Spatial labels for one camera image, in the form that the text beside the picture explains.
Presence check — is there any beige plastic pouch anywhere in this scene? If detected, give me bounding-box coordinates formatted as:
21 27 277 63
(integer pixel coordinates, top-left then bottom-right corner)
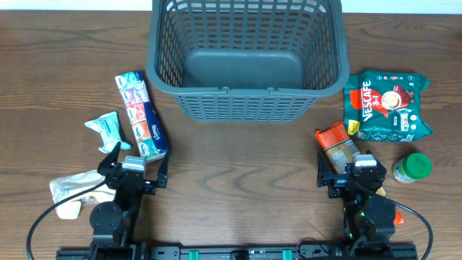
49 170 116 220

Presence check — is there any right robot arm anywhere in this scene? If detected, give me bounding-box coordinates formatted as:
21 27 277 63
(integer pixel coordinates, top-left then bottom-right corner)
316 151 396 257

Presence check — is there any green Nescafe coffee bag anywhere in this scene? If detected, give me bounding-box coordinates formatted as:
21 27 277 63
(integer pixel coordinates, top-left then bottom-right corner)
344 70 432 142

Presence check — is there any green lid jar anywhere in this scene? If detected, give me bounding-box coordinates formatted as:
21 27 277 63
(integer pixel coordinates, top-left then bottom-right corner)
392 152 432 183

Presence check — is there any teal wet wipes pack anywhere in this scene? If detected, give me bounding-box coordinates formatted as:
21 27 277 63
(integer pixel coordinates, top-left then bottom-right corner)
84 111 131 154

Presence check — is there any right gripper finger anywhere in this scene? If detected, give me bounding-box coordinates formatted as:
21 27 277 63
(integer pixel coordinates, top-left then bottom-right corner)
316 152 331 188
366 149 387 177

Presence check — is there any orange pasta packet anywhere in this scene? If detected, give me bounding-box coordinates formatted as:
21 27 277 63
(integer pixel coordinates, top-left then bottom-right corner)
314 121 404 225

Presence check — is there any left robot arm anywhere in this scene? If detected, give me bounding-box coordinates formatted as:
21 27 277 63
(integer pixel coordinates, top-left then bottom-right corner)
87 142 170 260

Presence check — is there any Kleenex tissue multipack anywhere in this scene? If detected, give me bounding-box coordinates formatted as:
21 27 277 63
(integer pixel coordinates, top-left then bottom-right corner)
115 71 168 163

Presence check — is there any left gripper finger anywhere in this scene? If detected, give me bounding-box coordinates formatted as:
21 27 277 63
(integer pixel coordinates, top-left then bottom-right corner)
156 150 170 189
97 142 121 176

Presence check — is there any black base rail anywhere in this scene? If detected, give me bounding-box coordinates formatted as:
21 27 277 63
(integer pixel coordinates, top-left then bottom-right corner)
56 243 418 260

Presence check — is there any grey plastic basket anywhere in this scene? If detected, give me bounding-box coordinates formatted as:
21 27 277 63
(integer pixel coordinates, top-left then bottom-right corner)
146 0 350 121

